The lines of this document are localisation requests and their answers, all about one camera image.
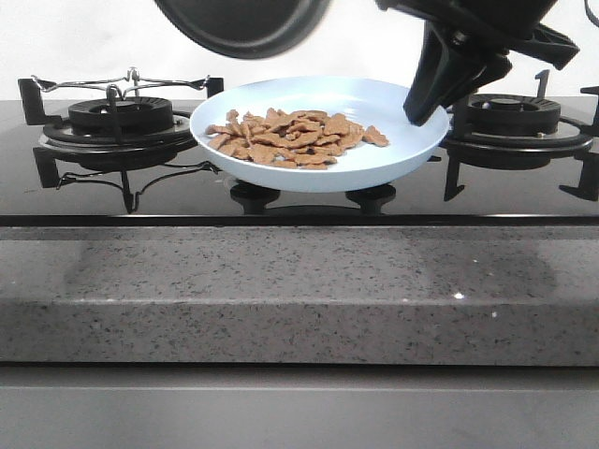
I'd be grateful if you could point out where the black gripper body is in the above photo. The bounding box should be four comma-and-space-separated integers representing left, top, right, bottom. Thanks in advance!
376, 0, 579, 69

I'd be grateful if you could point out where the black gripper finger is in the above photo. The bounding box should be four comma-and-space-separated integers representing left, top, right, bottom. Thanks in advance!
403, 21, 499, 125
442, 53, 512, 108

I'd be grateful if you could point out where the brown meat pieces pile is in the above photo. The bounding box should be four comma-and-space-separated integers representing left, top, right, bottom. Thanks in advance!
205, 108, 389, 169

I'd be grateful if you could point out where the light blue plate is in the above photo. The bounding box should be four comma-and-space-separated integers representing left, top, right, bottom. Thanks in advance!
189, 76, 449, 193

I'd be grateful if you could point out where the black frying pan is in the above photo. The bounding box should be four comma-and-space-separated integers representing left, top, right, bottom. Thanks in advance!
156, 0, 329, 60

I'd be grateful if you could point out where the right black burner head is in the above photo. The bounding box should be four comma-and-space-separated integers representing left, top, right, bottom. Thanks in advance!
466, 94, 562, 128

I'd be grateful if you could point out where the black burner head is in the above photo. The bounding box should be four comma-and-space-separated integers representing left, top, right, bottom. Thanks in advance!
466, 94, 562, 128
68, 96, 174, 137

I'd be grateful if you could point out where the black glass gas cooktop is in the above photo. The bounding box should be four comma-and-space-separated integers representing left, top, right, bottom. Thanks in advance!
1, 100, 598, 227

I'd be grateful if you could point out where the right black pan support grate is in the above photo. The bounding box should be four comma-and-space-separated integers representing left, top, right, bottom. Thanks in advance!
441, 69, 598, 201

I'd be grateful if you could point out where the black pan support grate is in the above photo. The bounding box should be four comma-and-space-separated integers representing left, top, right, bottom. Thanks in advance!
441, 69, 598, 201
18, 78, 196, 188

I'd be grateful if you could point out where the left black burner head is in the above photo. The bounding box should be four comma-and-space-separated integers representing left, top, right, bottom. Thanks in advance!
68, 96, 174, 137

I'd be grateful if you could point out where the left black pan support grate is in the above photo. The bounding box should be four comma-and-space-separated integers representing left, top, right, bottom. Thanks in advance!
18, 78, 196, 188

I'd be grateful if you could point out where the grey cabinet front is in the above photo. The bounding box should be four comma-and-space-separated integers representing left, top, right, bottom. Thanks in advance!
1, 365, 598, 448

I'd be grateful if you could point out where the small wire pan support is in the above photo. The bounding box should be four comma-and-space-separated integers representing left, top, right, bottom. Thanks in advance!
26, 66, 224, 99

